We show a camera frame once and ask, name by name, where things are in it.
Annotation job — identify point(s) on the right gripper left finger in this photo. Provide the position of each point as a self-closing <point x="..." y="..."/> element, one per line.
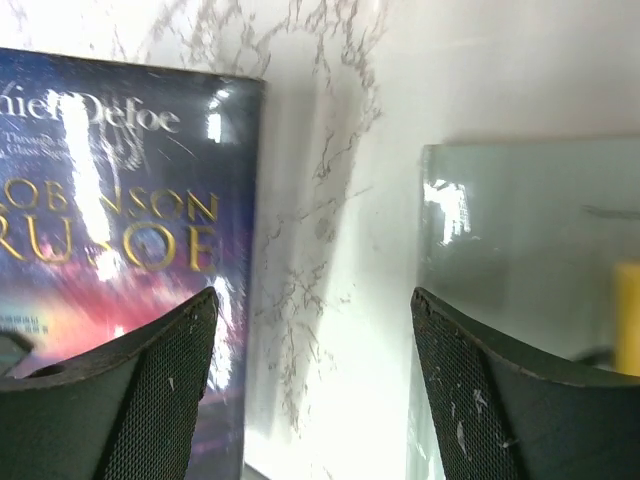
<point x="126" y="409"/>

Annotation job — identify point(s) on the clear plastic file folder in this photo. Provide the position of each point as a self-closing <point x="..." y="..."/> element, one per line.
<point x="525" y="238"/>

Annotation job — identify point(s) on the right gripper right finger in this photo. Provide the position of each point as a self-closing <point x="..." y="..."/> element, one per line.
<point x="503" y="409"/>

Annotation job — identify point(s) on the yellow notebook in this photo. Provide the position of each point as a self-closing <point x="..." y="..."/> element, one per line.
<point x="627" y="318"/>

